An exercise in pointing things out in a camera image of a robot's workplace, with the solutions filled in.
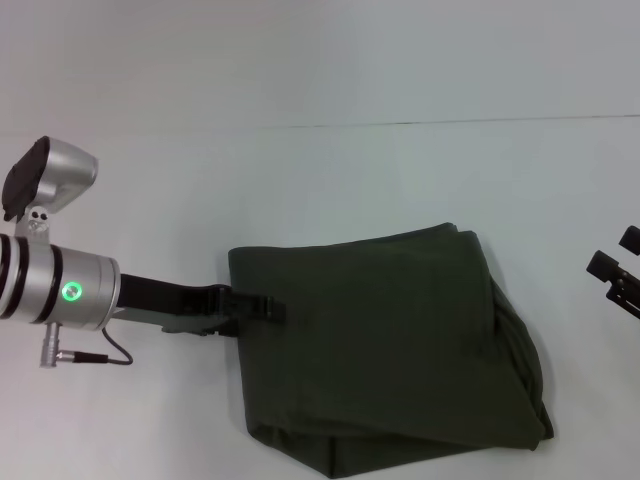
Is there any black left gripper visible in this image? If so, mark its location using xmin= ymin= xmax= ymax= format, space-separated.
xmin=116 ymin=271 xmax=288 ymax=325

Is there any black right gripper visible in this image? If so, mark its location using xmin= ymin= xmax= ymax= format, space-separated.
xmin=585 ymin=225 xmax=640 ymax=322

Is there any dark green FREE t-shirt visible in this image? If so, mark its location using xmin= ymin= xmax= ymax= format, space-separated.
xmin=226 ymin=221 xmax=557 ymax=480

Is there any dark red thin cable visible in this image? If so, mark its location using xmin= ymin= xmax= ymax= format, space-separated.
xmin=61 ymin=326 xmax=135 ymax=367

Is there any silver cable connector plug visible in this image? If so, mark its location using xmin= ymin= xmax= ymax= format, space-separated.
xmin=39 ymin=321 xmax=67 ymax=370

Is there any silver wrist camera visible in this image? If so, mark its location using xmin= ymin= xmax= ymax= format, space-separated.
xmin=1 ymin=135 xmax=100 ymax=247

